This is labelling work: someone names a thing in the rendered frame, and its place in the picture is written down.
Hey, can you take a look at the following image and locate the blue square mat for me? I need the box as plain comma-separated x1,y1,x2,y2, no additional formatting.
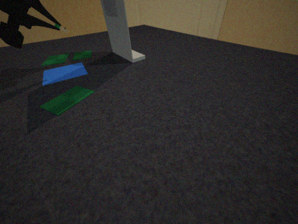
42,62,87,86

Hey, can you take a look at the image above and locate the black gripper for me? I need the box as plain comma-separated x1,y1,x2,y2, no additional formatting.
0,0,61,49

